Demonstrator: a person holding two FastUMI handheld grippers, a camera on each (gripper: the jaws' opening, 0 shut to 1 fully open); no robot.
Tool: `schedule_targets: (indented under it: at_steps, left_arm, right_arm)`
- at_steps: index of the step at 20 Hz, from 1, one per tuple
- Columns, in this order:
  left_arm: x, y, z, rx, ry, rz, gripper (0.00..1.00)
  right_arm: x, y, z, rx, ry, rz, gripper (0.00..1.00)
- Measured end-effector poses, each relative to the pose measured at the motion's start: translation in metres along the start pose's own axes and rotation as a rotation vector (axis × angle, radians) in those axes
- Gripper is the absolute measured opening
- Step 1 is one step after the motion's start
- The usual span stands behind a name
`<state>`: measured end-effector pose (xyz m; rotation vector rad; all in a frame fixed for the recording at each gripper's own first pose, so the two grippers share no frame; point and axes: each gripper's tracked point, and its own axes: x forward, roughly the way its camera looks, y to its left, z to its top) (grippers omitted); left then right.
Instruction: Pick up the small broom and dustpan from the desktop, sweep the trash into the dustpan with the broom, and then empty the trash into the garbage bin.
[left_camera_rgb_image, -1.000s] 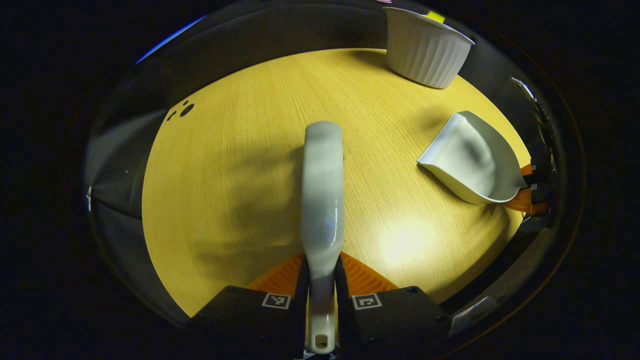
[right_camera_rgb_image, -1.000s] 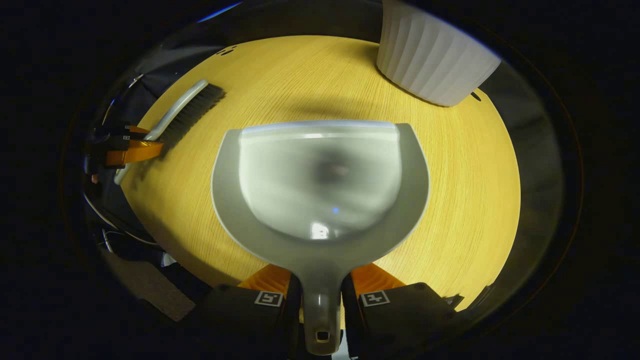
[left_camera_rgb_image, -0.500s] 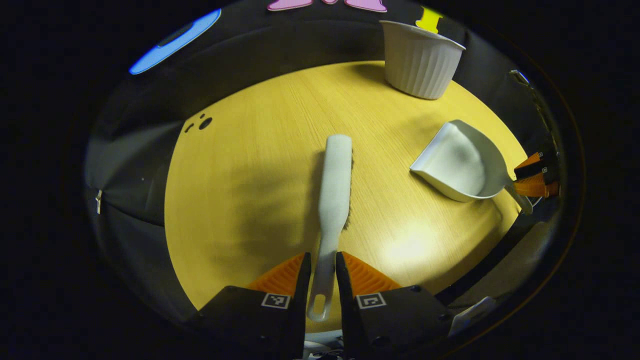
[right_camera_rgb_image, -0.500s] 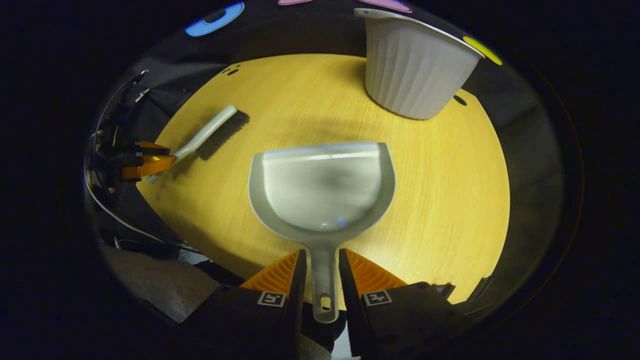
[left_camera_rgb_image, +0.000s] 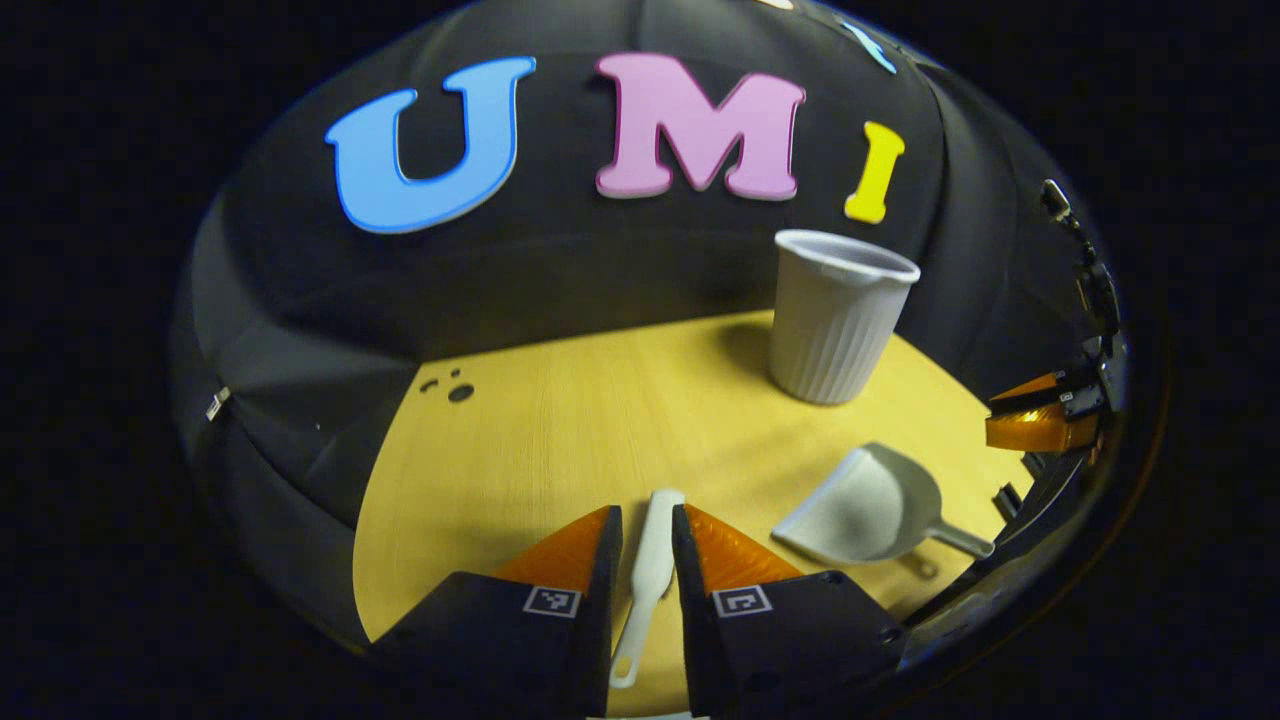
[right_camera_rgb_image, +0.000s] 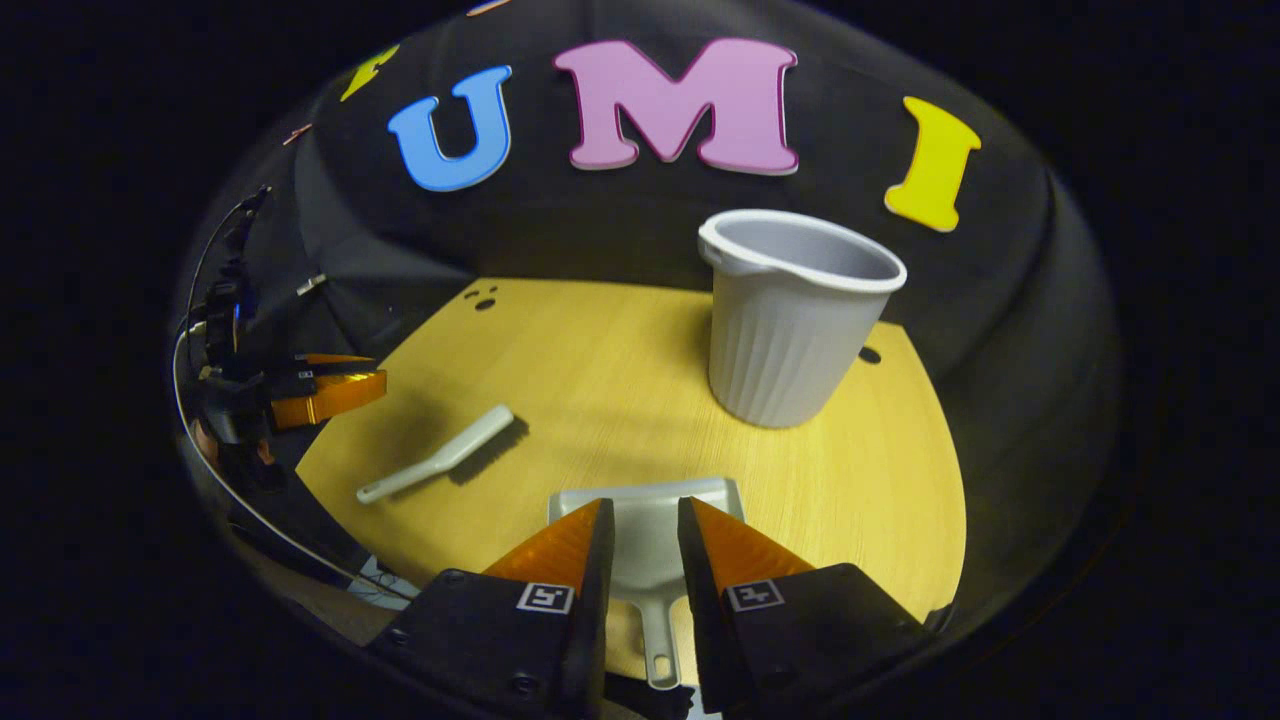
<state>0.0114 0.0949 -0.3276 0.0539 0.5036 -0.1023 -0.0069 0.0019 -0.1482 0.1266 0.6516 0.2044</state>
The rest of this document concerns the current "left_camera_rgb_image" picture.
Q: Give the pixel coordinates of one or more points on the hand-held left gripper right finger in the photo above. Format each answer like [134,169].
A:
[692,620]

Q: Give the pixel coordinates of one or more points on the wooden desktop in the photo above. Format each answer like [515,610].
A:
[560,430]

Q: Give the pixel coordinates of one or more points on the small white broom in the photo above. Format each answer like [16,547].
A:
[652,560]

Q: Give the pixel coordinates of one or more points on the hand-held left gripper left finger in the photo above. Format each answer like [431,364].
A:
[600,620]

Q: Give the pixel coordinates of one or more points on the small white cloth clip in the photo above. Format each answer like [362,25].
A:
[217,403]

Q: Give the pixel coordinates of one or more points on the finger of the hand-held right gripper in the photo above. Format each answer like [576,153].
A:
[1030,388]
[1040,430]

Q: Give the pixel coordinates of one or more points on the white dustpan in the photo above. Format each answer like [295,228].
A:
[860,510]

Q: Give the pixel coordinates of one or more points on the small black clamp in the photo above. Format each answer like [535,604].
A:
[1008,502]

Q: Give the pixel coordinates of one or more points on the white ribbed garbage bin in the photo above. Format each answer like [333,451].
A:
[835,320]

